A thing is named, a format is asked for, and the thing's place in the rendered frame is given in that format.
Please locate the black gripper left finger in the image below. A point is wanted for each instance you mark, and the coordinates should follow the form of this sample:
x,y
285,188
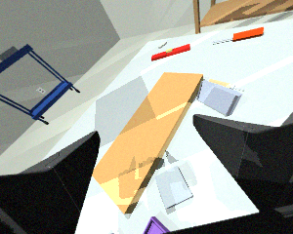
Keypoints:
x,y
48,197

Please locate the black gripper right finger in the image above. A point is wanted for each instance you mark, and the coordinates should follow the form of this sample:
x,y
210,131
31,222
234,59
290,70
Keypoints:
x,y
258,157

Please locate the purple open tray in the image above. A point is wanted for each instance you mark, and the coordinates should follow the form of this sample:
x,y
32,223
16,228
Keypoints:
x,y
154,226

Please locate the red flat bar with small yellow block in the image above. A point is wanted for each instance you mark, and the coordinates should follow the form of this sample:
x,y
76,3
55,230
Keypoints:
x,y
171,52

